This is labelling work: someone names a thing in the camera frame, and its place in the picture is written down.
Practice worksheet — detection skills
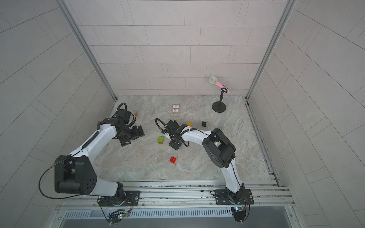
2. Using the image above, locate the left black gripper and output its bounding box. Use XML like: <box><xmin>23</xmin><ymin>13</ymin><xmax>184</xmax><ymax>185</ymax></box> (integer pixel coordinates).
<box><xmin>119</xmin><ymin>124</ymin><xmax>147</xmax><ymax>146</ymax></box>

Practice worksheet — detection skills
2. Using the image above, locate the red lego brick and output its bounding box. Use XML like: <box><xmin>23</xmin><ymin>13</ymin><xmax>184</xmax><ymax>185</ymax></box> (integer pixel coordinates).
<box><xmin>169</xmin><ymin>157</ymin><xmax>177</xmax><ymax>164</ymax></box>

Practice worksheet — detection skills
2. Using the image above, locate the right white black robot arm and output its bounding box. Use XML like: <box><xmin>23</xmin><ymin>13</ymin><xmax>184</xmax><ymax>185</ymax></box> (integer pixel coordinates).
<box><xmin>155</xmin><ymin>118</ymin><xmax>249</xmax><ymax>205</ymax></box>

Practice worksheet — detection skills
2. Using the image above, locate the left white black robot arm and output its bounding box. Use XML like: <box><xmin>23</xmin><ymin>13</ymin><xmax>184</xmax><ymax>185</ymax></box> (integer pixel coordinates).
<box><xmin>52</xmin><ymin>103</ymin><xmax>144</xmax><ymax>207</ymax></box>

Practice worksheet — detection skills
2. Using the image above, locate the red white card box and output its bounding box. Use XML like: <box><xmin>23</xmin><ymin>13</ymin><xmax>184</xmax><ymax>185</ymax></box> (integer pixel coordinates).
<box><xmin>172</xmin><ymin>104</ymin><xmax>180</xmax><ymax>114</ymax></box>

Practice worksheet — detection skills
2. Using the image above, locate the black microphone stand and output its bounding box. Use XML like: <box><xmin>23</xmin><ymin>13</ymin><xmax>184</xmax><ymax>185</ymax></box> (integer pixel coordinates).
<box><xmin>212</xmin><ymin>87</ymin><xmax>228</xmax><ymax>113</ymax></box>

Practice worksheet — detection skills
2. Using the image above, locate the pink toy microphone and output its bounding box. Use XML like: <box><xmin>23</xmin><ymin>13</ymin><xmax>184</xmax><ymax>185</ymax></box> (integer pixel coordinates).
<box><xmin>209</xmin><ymin>76</ymin><xmax>230</xmax><ymax>94</ymax></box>

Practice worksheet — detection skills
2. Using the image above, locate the left circuit board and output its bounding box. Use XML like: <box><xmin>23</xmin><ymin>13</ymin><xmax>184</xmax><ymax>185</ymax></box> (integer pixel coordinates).
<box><xmin>109</xmin><ymin>209</ymin><xmax>132</xmax><ymax>224</ymax></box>

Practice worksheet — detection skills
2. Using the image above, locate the circuit board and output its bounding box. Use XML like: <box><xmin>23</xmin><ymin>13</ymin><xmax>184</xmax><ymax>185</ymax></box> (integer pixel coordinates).
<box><xmin>231</xmin><ymin>207</ymin><xmax>250</xmax><ymax>223</ymax></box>
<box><xmin>109</xmin><ymin>209</ymin><xmax>132</xmax><ymax>224</ymax></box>

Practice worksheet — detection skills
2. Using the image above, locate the right circuit board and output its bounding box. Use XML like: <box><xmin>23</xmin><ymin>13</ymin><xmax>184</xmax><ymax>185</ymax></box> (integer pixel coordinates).
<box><xmin>231</xmin><ymin>207</ymin><xmax>250</xmax><ymax>223</ymax></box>

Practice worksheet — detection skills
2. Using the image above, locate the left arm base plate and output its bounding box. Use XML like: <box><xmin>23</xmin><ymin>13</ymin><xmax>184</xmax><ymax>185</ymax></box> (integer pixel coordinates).
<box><xmin>97</xmin><ymin>191</ymin><xmax>141</xmax><ymax>207</ymax></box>

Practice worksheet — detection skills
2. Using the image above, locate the aluminium rail frame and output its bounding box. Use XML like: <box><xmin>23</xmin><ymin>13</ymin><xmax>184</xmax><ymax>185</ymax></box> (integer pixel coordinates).
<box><xmin>51</xmin><ymin>176</ymin><xmax>298</xmax><ymax>226</ymax></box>

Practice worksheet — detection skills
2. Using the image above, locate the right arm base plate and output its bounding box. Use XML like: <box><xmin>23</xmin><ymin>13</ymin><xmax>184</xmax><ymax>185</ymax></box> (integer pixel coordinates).
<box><xmin>211</xmin><ymin>189</ymin><xmax>254</xmax><ymax>205</ymax></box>

